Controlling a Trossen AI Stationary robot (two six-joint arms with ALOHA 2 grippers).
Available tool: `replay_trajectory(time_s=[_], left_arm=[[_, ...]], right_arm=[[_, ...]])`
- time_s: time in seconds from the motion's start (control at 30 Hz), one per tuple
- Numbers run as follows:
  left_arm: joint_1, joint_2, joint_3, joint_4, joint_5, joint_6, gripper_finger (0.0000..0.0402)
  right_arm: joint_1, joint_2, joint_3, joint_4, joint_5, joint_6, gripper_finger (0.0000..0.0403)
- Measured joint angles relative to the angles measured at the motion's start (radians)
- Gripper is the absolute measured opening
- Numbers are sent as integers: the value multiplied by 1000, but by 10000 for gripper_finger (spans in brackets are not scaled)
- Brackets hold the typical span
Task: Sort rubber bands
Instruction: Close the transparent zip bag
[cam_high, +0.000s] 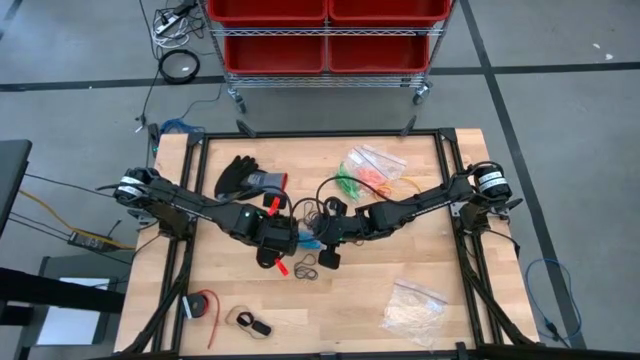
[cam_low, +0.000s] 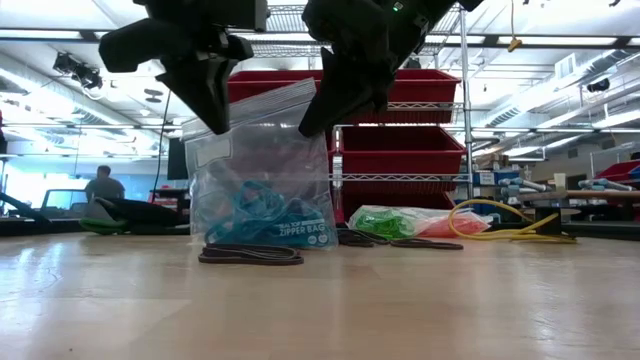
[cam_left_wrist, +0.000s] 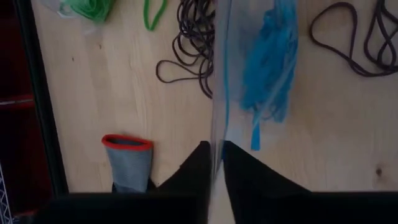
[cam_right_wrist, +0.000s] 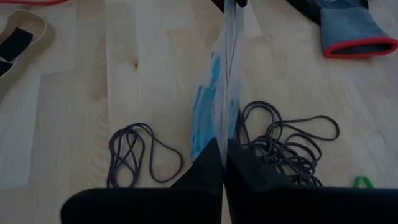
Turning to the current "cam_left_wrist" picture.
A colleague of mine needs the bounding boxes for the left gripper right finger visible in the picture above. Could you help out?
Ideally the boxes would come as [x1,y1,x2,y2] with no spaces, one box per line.
[222,140,398,224]

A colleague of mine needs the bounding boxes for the black bundle with green edge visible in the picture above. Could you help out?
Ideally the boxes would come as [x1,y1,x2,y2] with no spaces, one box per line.
[101,134,156,194]

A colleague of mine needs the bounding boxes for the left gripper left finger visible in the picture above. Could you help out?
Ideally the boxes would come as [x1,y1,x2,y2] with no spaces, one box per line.
[34,140,212,224]

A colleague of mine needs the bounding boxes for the blue rubber bands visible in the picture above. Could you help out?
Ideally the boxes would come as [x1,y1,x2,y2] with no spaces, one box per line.
[241,0,299,152]

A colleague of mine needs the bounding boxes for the loose dark rubber bands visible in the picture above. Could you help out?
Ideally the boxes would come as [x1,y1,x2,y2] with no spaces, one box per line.
[309,0,398,78]

